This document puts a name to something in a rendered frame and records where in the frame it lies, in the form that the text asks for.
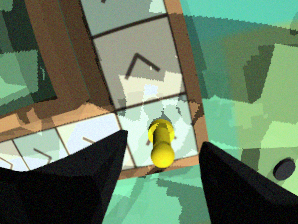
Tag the yellow game pawn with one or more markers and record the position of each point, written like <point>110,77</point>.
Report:
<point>161,135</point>

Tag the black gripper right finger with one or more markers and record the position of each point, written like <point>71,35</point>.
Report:
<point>238,195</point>

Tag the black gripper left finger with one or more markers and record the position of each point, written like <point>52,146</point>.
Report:
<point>73,190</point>

